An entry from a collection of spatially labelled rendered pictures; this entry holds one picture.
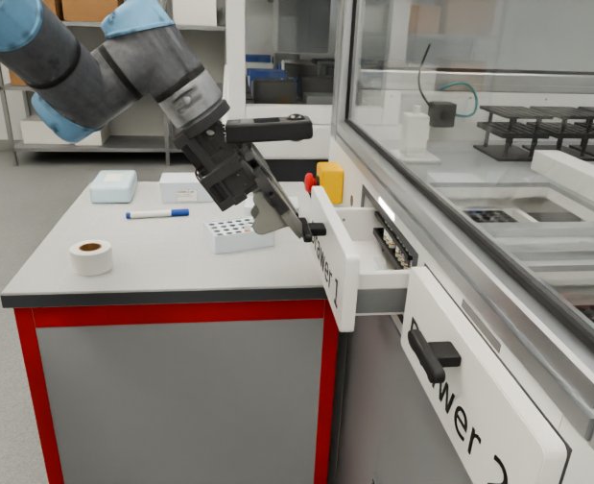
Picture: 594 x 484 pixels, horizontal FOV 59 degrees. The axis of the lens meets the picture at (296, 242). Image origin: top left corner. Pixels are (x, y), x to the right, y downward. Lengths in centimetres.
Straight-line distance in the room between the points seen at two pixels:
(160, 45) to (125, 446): 77
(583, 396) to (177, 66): 53
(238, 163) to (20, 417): 142
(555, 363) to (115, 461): 93
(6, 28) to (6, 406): 157
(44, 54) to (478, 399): 53
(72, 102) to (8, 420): 143
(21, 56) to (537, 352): 54
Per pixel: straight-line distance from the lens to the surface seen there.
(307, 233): 74
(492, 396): 47
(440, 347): 52
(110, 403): 109
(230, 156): 72
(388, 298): 70
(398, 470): 81
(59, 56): 63
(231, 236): 103
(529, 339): 44
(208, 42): 491
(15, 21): 60
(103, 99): 68
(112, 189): 134
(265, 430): 112
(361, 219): 91
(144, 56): 68
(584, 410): 40
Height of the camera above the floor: 119
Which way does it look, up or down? 23 degrees down
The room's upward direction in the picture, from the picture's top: 2 degrees clockwise
